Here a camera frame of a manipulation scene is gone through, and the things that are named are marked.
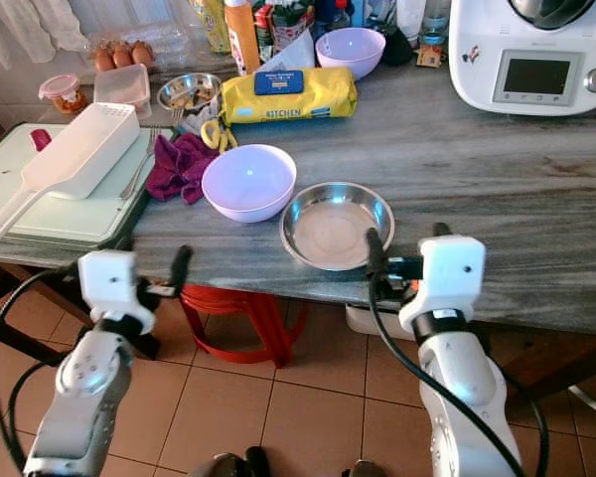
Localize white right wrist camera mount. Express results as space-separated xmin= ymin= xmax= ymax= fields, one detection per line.
xmin=398 ymin=235 xmax=489 ymax=335

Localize clear plastic container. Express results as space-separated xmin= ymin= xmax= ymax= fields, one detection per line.
xmin=92 ymin=63 xmax=152 ymax=109

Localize small lavender bowl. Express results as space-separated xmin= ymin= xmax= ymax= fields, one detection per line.
xmin=315 ymin=26 xmax=388 ymax=80

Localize red food box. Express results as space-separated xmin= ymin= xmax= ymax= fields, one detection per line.
xmin=268 ymin=0 xmax=315 ymax=53

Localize pale green cutting board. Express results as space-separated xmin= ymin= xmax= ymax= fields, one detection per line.
xmin=0 ymin=122 xmax=156 ymax=251

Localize white kitchen cooking machine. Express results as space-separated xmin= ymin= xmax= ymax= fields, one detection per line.
xmin=448 ymin=0 xmax=596 ymax=118

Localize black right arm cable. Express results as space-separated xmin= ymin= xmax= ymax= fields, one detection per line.
xmin=368 ymin=280 xmax=553 ymax=477

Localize large lavender bowl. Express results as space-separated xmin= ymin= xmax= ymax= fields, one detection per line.
xmin=201 ymin=143 xmax=298 ymax=224

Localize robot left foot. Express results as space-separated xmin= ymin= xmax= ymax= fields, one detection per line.
xmin=193 ymin=447 xmax=271 ymax=477

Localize steel fork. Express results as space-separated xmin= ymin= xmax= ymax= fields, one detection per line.
xmin=119 ymin=126 xmax=162 ymax=204

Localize brown egg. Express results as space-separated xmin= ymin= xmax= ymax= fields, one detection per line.
xmin=112 ymin=43 xmax=134 ymax=69
xmin=92 ymin=47 xmax=115 ymax=73
xmin=132 ymin=40 xmax=155 ymax=67

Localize yellow handled scissors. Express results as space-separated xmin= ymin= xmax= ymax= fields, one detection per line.
xmin=200 ymin=118 xmax=238 ymax=153

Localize purple cloth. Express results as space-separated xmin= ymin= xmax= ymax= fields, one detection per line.
xmin=144 ymin=131 xmax=221 ymax=206

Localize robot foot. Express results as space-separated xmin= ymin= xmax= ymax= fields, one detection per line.
xmin=342 ymin=458 xmax=389 ymax=477
xmin=193 ymin=447 xmax=271 ymax=477

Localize white plastic handled strainer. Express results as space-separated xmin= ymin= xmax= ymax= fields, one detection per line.
xmin=0 ymin=101 xmax=141 ymax=243

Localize red stool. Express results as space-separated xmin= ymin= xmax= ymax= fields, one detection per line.
xmin=178 ymin=283 xmax=300 ymax=366

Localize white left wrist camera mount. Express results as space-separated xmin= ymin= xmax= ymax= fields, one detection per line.
xmin=76 ymin=249 xmax=148 ymax=321

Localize small steel bowl with food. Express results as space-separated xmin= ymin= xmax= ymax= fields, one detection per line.
xmin=156 ymin=73 xmax=224 ymax=113

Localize white box under table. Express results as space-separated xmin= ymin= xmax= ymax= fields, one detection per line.
xmin=345 ymin=302 xmax=404 ymax=340

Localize small pink lidded jar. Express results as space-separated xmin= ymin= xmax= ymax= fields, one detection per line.
xmin=37 ymin=74 xmax=87 ymax=115

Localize yellow kitchen towel pack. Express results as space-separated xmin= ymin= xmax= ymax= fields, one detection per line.
xmin=220 ymin=67 xmax=360 ymax=126

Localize small red plastic piece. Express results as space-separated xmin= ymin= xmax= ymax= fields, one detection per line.
xmin=29 ymin=127 xmax=53 ymax=153

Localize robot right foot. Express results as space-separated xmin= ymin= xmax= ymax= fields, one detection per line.
xmin=342 ymin=458 xmax=389 ymax=477

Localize shallow steel plate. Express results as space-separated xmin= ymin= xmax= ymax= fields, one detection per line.
xmin=279 ymin=181 xmax=396 ymax=272

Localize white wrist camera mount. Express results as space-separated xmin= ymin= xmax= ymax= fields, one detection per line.
xmin=76 ymin=249 xmax=148 ymax=321
xmin=398 ymin=235 xmax=489 ymax=335

